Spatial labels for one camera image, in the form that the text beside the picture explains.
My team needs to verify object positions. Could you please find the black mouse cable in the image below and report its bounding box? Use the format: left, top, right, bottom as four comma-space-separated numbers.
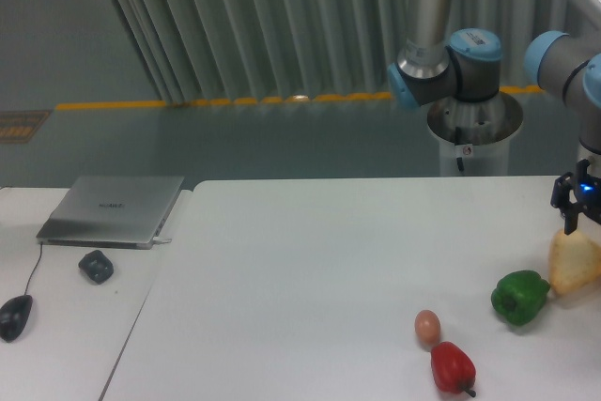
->
23, 241, 44, 298

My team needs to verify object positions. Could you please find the green bell pepper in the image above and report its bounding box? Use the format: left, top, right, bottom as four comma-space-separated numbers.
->
490, 270, 550, 327

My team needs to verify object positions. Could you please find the red bell pepper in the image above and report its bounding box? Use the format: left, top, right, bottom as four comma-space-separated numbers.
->
430, 341, 476, 397

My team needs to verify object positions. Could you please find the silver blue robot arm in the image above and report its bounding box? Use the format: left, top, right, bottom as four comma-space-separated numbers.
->
388, 0, 600, 233

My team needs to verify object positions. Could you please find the black pedestal cable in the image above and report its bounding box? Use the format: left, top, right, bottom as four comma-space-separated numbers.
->
453, 125, 466, 176

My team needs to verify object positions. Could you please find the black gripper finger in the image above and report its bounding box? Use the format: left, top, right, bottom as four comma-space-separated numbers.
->
562, 211, 579, 235

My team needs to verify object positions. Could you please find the silver closed laptop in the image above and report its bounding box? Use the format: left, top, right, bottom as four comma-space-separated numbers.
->
37, 176, 184, 249

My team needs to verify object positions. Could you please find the triangular bread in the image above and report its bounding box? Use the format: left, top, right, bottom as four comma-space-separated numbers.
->
548, 230, 600, 296

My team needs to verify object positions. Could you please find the black computer mouse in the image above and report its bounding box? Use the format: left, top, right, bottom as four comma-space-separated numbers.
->
0, 294, 33, 343

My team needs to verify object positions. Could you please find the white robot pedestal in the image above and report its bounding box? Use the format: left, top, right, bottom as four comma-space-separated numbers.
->
427, 92, 523, 177

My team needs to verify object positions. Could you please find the brown egg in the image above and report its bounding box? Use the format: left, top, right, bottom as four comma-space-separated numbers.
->
414, 310, 441, 345

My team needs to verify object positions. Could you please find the white usb dongle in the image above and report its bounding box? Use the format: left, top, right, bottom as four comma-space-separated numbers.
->
153, 236, 173, 245

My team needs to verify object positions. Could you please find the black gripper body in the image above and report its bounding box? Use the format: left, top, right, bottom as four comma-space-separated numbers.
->
550, 159, 600, 224

